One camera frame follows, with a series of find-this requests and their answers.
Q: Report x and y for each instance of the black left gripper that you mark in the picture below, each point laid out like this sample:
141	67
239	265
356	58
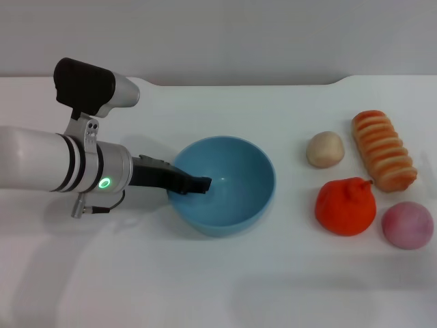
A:
153	174

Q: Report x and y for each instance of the blue bowl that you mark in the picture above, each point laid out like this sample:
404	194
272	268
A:
235	205

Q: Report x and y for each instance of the orange fruit with stem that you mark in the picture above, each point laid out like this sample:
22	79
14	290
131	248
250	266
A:
345	208

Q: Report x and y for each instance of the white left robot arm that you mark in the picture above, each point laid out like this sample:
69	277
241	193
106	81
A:
41	157

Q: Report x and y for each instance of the round beige bun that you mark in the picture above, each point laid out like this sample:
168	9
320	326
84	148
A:
324	149

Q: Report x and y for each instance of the long striped bread roll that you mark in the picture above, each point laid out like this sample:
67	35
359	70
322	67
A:
384	153

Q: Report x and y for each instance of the round pink bun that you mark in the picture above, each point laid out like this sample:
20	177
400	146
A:
406	225

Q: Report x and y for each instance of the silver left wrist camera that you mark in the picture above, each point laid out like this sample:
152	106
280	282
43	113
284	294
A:
88	85

